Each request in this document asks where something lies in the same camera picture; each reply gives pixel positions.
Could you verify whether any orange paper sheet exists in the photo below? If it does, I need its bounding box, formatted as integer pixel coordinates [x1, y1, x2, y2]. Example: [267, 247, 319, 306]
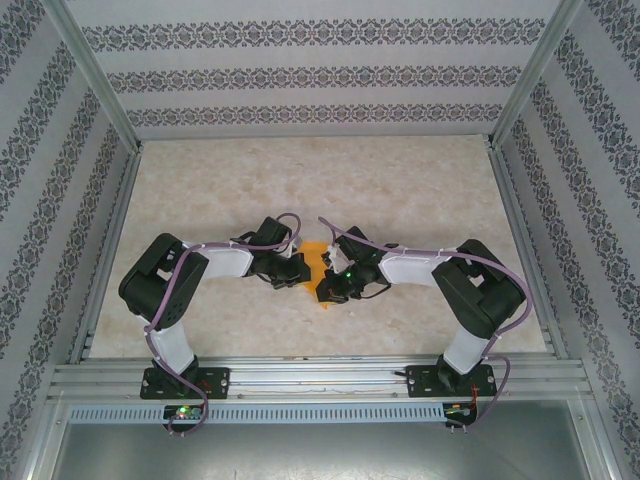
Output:
[298, 241, 335, 310]

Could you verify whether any grey sheet metal panel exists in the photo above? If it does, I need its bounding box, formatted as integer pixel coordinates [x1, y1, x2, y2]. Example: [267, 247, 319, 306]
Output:
[47, 399, 611, 480]

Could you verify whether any thin black wire loop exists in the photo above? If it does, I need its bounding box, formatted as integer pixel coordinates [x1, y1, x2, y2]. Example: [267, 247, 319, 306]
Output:
[358, 281, 392, 302]

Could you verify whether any purple cable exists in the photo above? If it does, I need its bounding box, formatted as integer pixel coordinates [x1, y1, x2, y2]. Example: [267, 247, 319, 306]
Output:
[317, 215, 532, 434]
[144, 212, 302, 437]

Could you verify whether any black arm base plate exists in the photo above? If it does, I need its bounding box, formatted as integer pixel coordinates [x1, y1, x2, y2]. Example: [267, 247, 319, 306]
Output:
[141, 367, 232, 401]
[405, 364, 497, 400]

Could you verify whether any slotted grey cable duct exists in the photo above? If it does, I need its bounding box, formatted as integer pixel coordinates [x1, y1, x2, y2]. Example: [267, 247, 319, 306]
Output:
[67, 402, 446, 424]

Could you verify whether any aluminium side rail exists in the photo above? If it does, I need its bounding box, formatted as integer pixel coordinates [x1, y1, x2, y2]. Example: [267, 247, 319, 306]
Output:
[487, 144, 569, 361]
[67, 147, 146, 364]

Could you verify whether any aluminium frame post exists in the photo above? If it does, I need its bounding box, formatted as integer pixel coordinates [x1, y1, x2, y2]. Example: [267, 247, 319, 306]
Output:
[39, 0, 146, 154]
[487, 0, 586, 151]

